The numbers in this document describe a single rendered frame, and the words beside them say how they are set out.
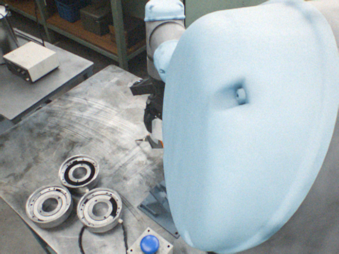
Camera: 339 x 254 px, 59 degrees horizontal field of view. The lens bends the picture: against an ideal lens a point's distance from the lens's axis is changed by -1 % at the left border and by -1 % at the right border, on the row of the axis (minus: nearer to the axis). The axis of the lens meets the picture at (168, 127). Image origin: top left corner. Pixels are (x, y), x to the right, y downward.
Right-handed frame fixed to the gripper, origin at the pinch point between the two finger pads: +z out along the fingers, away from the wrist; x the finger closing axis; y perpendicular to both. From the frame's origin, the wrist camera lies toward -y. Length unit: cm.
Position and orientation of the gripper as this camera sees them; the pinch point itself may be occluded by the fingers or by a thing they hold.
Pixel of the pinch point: (159, 134)
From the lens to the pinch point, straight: 81.4
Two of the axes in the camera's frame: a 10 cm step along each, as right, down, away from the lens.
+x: 6.9, -4.8, 5.4
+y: 7.3, 4.6, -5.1
